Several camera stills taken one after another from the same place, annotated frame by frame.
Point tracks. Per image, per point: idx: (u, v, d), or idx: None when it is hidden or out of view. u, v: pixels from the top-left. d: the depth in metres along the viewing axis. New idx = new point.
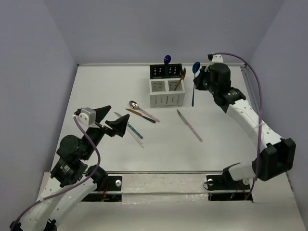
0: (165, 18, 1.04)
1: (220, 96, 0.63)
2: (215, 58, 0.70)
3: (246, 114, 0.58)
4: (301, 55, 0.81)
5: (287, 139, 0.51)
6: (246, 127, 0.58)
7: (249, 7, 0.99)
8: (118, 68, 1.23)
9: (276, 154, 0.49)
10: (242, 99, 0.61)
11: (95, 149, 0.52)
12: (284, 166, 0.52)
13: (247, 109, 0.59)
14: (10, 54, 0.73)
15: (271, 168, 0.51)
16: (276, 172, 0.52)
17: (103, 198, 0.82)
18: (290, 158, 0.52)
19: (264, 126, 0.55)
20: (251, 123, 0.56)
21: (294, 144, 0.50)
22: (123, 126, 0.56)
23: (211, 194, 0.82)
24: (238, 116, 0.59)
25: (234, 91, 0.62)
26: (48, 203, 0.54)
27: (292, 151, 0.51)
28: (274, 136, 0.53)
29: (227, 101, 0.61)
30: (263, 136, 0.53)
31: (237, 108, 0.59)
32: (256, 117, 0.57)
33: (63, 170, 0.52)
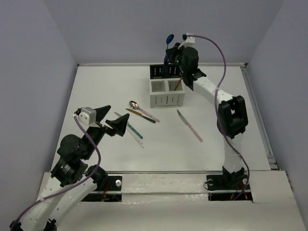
0: (165, 18, 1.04)
1: (186, 77, 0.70)
2: (189, 40, 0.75)
3: (206, 85, 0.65)
4: (301, 55, 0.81)
5: (237, 96, 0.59)
6: (207, 96, 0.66)
7: (249, 7, 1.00)
8: (119, 68, 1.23)
9: (228, 108, 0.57)
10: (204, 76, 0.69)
11: (96, 148, 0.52)
12: (241, 120, 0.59)
13: (207, 81, 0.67)
14: (10, 54, 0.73)
15: (230, 122, 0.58)
16: (237, 127, 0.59)
17: (103, 198, 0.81)
18: (244, 111, 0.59)
19: (219, 91, 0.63)
20: (210, 91, 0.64)
21: (242, 98, 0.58)
22: (123, 125, 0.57)
23: (211, 195, 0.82)
24: (201, 89, 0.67)
25: (198, 72, 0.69)
26: (48, 202, 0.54)
27: (243, 105, 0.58)
28: (227, 96, 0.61)
29: (191, 82, 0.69)
30: (219, 98, 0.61)
31: (198, 82, 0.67)
32: (214, 85, 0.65)
33: (63, 169, 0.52)
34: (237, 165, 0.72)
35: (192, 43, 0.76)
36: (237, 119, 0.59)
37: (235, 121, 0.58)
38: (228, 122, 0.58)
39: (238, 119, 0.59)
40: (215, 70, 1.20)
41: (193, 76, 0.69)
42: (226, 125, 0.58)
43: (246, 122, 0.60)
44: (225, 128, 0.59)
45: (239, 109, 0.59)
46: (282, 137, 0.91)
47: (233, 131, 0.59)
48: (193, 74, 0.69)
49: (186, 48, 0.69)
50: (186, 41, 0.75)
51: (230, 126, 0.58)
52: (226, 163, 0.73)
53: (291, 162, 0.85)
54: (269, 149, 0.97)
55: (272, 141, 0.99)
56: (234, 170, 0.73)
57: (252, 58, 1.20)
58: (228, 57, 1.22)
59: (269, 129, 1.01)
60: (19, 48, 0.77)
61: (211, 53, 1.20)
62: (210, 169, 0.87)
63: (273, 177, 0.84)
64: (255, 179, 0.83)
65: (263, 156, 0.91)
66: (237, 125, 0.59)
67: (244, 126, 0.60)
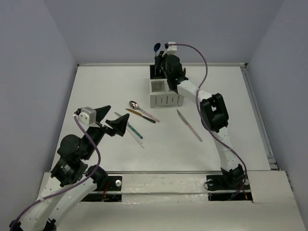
0: (165, 18, 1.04)
1: (171, 82, 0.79)
2: (171, 49, 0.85)
3: (188, 87, 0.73)
4: (301, 55, 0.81)
5: (216, 94, 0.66)
6: (191, 97, 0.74)
7: (249, 7, 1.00)
8: (119, 68, 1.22)
9: (209, 105, 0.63)
10: (186, 80, 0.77)
11: (96, 148, 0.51)
12: (222, 114, 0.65)
13: (189, 83, 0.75)
14: (10, 54, 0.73)
15: (212, 118, 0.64)
16: (220, 121, 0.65)
17: (103, 198, 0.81)
18: (224, 107, 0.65)
19: (200, 91, 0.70)
20: (192, 92, 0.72)
21: (221, 96, 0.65)
22: (123, 125, 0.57)
23: (211, 194, 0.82)
24: (185, 91, 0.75)
25: (181, 77, 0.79)
26: (48, 202, 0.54)
27: (222, 101, 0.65)
28: (208, 95, 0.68)
29: (175, 86, 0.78)
30: (200, 97, 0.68)
31: (181, 85, 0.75)
32: (196, 87, 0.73)
33: (63, 169, 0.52)
34: (231, 162, 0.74)
35: (174, 50, 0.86)
36: (218, 114, 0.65)
37: (217, 117, 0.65)
38: (210, 119, 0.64)
39: (219, 114, 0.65)
40: (215, 70, 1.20)
41: (176, 81, 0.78)
42: (209, 121, 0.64)
43: (227, 117, 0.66)
44: (209, 123, 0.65)
45: (219, 105, 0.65)
46: (283, 136, 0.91)
47: (215, 126, 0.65)
48: (176, 79, 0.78)
49: (169, 57, 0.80)
50: (168, 49, 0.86)
51: (212, 122, 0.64)
52: (222, 160, 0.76)
53: (291, 162, 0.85)
54: (269, 149, 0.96)
55: (272, 141, 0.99)
56: (231, 167, 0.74)
57: (252, 58, 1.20)
58: (228, 57, 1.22)
59: (270, 129, 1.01)
60: (19, 48, 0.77)
61: (211, 53, 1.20)
62: (212, 168, 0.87)
63: (273, 178, 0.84)
64: (255, 179, 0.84)
65: (263, 156, 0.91)
66: (219, 121, 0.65)
67: (225, 120, 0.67)
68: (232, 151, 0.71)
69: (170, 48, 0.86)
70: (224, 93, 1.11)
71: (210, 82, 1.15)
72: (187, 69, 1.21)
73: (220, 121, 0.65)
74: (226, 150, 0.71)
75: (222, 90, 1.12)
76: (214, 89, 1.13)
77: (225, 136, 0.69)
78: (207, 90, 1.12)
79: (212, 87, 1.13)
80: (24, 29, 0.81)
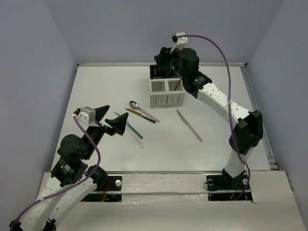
0: (165, 17, 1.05)
1: (189, 83, 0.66)
2: (181, 41, 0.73)
3: (214, 96, 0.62)
4: (301, 55, 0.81)
5: (254, 111, 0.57)
6: (216, 107, 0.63)
7: (248, 7, 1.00)
8: (119, 68, 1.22)
9: (247, 126, 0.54)
10: (209, 83, 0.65)
11: (96, 148, 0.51)
12: (258, 134, 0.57)
13: (215, 90, 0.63)
14: (10, 54, 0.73)
15: (247, 140, 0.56)
16: (252, 143, 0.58)
17: (103, 198, 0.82)
18: (261, 127, 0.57)
19: (233, 104, 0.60)
20: (221, 103, 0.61)
21: (261, 114, 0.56)
22: (122, 124, 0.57)
23: (211, 195, 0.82)
24: (209, 99, 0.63)
25: (202, 77, 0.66)
26: (48, 202, 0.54)
27: (261, 121, 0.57)
28: (242, 111, 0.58)
29: (195, 88, 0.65)
30: (234, 113, 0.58)
31: (205, 92, 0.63)
32: (224, 96, 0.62)
33: (63, 169, 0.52)
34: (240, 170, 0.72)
35: (185, 43, 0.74)
36: (253, 134, 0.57)
37: (252, 138, 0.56)
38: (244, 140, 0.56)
39: (253, 134, 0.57)
40: (215, 70, 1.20)
41: (197, 81, 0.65)
42: (242, 142, 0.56)
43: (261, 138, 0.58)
44: (242, 145, 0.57)
45: (255, 123, 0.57)
46: (283, 137, 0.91)
47: (247, 148, 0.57)
48: (196, 80, 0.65)
49: (184, 51, 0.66)
50: (177, 42, 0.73)
51: (246, 145, 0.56)
52: (230, 168, 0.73)
53: (291, 162, 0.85)
54: (269, 149, 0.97)
55: (272, 141, 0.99)
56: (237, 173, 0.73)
57: (252, 58, 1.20)
58: (228, 57, 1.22)
59: (270, 129, 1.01)
60: (19, 48, 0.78)
61: (211, 53, 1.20)
62: (212, 169, 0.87)
63: (273, 177, 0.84)
64: (255, 179, 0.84)
65: (263, 155, 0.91)
66: (252, 142, 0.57)
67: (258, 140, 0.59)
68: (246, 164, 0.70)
69: (179, 42, 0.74)
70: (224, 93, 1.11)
71: None
72: None
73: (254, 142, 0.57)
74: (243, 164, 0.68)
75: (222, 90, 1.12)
76: None
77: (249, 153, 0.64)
78: None
79: None
80: (24, 29, 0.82)
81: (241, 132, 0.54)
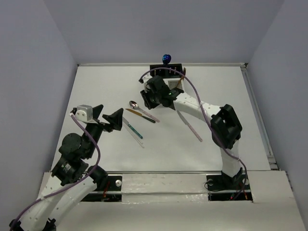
0: (165, 17, 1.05)
1: (164, 98, 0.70)
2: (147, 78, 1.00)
3: (187, 102, 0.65)
4: (300, 55, 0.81)
5: (225, 106, 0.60)
6: (192, 112, 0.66)
7: (248, 7, 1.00)
8: (118, 67, 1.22)
9: (221, 121, 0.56)
10: (181, 93, 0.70)
11: (96, 146, 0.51)
12: (236, 126, 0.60)
13: (187, 97, 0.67)
14: (10, 53, 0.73)
15: (227, 134, 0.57)
16: (234, 135, 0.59)
17: (103, 198, 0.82)
18: (236, 119, 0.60)
19: (205, 105, 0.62)
20: (194, 107, 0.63)
21: (231, 107, 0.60)
22: (120, 120, 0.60)
23: (211, 195, 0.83)
24: (184, 107, 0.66)
25: (174, 90, 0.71)
26: (48, 201, 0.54)
27: (233, 113, 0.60)
28: (215, 108, 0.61)
29: (171, 101, 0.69)
30: (207, 112, 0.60)
31: (179, 101, 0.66)
32: (196, 100, 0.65)
33: (64, 168, 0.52)
34: (236, 168, 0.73)
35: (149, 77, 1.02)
36: (231, 128, 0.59)
37: (231, 131, 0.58)
38: (224, 134, 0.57)
39: (232, 127, 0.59)
40: (215, 70, 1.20)
41: (171, 95, 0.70)
42: (224, 137, 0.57)
43: (240, 129, 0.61)
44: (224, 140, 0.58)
45: (229, 117, 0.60)
46: (283, 136, 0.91)
47: (231, 142, 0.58)
48: (170, 93, 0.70)
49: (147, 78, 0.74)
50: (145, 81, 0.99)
51: (228, 138, 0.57)
52: (227, 168, 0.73)
53: (291, 162, 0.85)
54: (269, 149, 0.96)
55: (272, 141, 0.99)
56: (235, 173, 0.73)
57: (252, 58, 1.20)
58: (227, 57, 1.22)
59: (270, 129, 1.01)
60: (19, 47, 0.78)
61: (211, 53, 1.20)
62: (213, 169, 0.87)
63: (273, 177, 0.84)
64: (255, 179, 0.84)
65: (263, 155, 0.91)
66: (233, 135, 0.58)
67: (239, 133, 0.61)
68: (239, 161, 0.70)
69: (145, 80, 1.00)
70: (224, 93, 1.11)
71: (210, 82, 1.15)
72: (187, 68, 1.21)
73: (234, 135, 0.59)
74: (235, 161, 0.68)
75: (222, 90, 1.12)
76: (214, 89, 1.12)
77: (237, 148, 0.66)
78: (207, 89, 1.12)
79: (213, 87, 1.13)
80: (24, 28, 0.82)
81: (217, 127, 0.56)
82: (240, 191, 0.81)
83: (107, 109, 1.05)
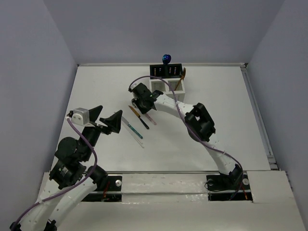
0: (165, 16, 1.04)
1: (146, 100, 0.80)
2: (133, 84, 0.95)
3: (166, 103, 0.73)
4: (300, 54, 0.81)
5: (197, 104, 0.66)
6: (171, 111, 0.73)
7: (249, 6, 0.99)
8: (118, 67, 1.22)
9: (193, 118, 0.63)
10: (161, 94, 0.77)
11: (93, 151, 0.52)
12: (208, 122, 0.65)
13: (166, 98, 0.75)
14: (10, 54, 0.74)
15: (199, 129, 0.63)
16: (208, 130, 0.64)
17: (103, 198, 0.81)
18: (207, 115, 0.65)
19: (180, 104, 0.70)
20: (171, 107, 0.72)
21: (201, 104, 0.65)
22: (117, 122, 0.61)
23: (212, 194, 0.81)
24: (163, 107, 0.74)
25: (154, 92, 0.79)
26: (46, 205, 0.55)
27: (205, 110, 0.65)
28: (189, 106, 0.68)
29: (152, 102, 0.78)
30: (182, 110, 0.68)
31: (159, 102, 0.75)
32: (173, 100, 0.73)
33: (61, 171, 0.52)
34: (228, 165, 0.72)
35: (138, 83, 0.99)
36: (204, 123, 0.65)
37: (204, 127, 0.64)
38: (197, 130, 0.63)
39: (205, 122, 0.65)
40: (215, 70, 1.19)
41: (152, 96, 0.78)
42: (197, 133, 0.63)
43: (213, 123, 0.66)
44: (198, 135, 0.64)
45: (202, 114, 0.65)
46: (283, 136, 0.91)
47: (205, 135, 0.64)
48: (150, 95, 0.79)
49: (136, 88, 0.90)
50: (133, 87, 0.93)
51: (201, 133, 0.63)
52: (219, 166, 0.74)
53: (291, 162, 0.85)
54: (269, 149, 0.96)
55: (272, 140, 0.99)
56: (228, 169, 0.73)
57: (252, 58, 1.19)
58: (228, 57, 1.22)
59: (270, 129, 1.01)
60: (19, 49, 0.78)
61: (211, 53, 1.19)
62: (212, 169, 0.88)
63: (273, 177, 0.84)
64: (256, 180, 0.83)
65: (263, 155, 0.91)
66: (206, 130, 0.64)
67: (212, 127, 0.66)
68: (225, 154, 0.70)
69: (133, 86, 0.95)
70: (224, 93, 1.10)
71: (210, 82, 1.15)
72: (187, 69, 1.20)
73: (207, 129, 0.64)
74: (221, 155, 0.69)
75: (222, 90, 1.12)
76: (214, 89, 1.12)
77: (216, 142, 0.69)
78: (207, 89, 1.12)
79: (213, 88, 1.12)
80: (24, 29, 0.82)
81: (190, 123, 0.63)
82: (237, 191, 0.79)
83: (107, 109, 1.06)
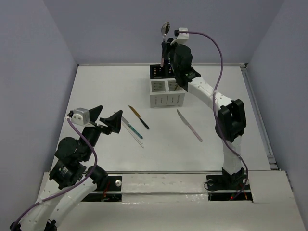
0: (165, 17, 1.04)
1: (179, 77, 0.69)
2: (181, 37, 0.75)
3: (201, 87, 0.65)
4: (300, 54, 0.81)
5: (237, 100, 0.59)
6: (203, 97, 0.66)
7: (249, 6, 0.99)
8: (118, 68, 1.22)
9: (229, 113, 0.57)
10: (198, 77, 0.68)
11: (93, 151, 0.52)
12: (240, 122, 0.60)
13: (202, 83, 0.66)
14: (10, 54, 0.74)
15: (230, 128, 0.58)
16: (237, 130, 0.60)
17: (103, 198, 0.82)
18: (243, 115, 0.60)
19: (217, 94, 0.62)
20: (207, 94, 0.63)
21: (242, 103, 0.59)
22: (118, 122, 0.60)
23: (211, 194, 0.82)
24: (196, 90, 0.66)
25: (192, 72, 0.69)
26: (46, 205, 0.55)
27: (242, 109, 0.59)
28: (226, 100, 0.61)
29: (185, 82, 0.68)
30: (217, 102, 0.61)
31: (193, 83, 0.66)
32: (211, 88, 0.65)
33: (61, 171, 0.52)
34: (237, 167, 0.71)
35: (185, 39, 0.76)
36: (236, 122, 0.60)
37: (235, 126, 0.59)
38: (228, 127, 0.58)
39: (237, 121, 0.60)
40: (215, 70, 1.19)
41: (187, 76, 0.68)
42: (226, 130, 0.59)
43: (245, 125, 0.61)
44: (225, 133, 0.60)
45: (237, 112, 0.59)
46: (283, 136, 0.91)
47: (232, 135, 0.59)
48: (187, 74, 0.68)
49: (179, 46, 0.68)
50: (177, 37, 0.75)
51: (230, 131, 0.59)
52: (227, 165, 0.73)
53: (291, 162, 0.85)
54: (269, 149, 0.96)
55: (272, 141, 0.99)
56: (235, 171, 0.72)
57: (252, 58, 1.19)
58: (228, 57, 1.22)
59: (270, 129, 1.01)
60: (19, 49, 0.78)
61: (211, 53, 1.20)
62: (212, 169, 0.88)
63: (273, 177, 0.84)
64: (255, 180, 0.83)
65: (263, 155, 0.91)
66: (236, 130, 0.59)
67: (242, 128, 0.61)
68: (240, 158, 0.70)
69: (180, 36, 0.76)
70: (225, 93, 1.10)
71: (210, 82, 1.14)
72: None
73: (236, 129, 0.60)
74: (236, 158, 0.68)
75: (222, 90, 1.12)
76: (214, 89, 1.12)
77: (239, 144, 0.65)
78: None
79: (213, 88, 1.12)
80: (24, 29, 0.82)
81: (223, 119, 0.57)
82: (239, 191, 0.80)
83: (107, 109, 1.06)
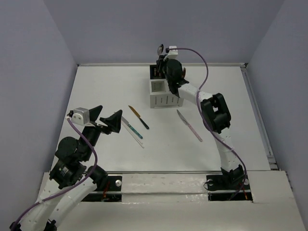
0: (165, 17, 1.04)
1: (172, 86, 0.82)
2: (173, 53, 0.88)
3: (188, 90, 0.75)
4: (300, 54, 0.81)
5: (217, 95, 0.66)
6: (191, 98, 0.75)
7: (249, 6, 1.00)
8: (118, 67, 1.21)
9: (210, 105, 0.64)
10: (187, 83, 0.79)
11: (93, 150, 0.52)
12: (224, 114, 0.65)
13: (189, 86, 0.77)
14: (10, 55, 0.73)
15: (214, 119, 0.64)
16: (222, 121, 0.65)
17: (103, 198, 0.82)
18: (225, 107, 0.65)
19: (201, 92, 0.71)
20: (192, 94, 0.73)
21: (222, 96, 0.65)
22: (118, 122, 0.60)
23: (211, 194, 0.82)
24: (185, 93, 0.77)
25: (183, 81, 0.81)
26: (47, 205, 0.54)
27: (223, 101, 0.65)
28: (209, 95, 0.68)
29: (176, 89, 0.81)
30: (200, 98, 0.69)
31: (182, 88, 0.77)
32: (196, 88, 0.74)
33: (61, 171, 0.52)
34: (232, 163, 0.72)
35: (176, 55, 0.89)
36: (220, 115, 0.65)
37: (219, 117, 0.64)
38: (211, 119, 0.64)
39: (221, 113, 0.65)
40: (215, 70, 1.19)
41: (178, 84, 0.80)
42: (211, 121, 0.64)
43: (229, 117, 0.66)
44: (211, 124, 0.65)
45: (219, 104, 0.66)
46: (283, 136, 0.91)
47: (217, 126, 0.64)
48: (177, 83, 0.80)
49: (170, 60, 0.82)
50: (169, 53, 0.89)
51: (214, 121, 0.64)
52: (223, 161, 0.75)
53: (291, 162, 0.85)
54: (269, 149, 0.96)
55: (272, 140, 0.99)
56: (232, 167, 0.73)
57: (252, 58, 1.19)
58: (228, 57, 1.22)
59: (269, 129, 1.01)
60: (19, 49, 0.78)
61: (211, 53, 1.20)
62: (212, 169, 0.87)
63: (273, 177, 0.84)
64: (255, 180, 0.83)
65: (263, 155, 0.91)
66: (220, 121, 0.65)
67: (227, 120, 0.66)
68: (233, 152, 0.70)
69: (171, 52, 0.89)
70: (224, 93, 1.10)
71: (210, 82, 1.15)
72: (187, 69, 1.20)
73: (221, 120, 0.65)
74: (228, 150, 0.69)
75: (222, 90, 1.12)
76: (214, 89, 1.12)
77: (227, 137, 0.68)
78: (207, 89, 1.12)
79: (212, 88, 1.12)
80: (24, 29, 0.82)
81: (205, 110, 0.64)
82: (237, 191, 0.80)
83: (107, 109, 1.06)
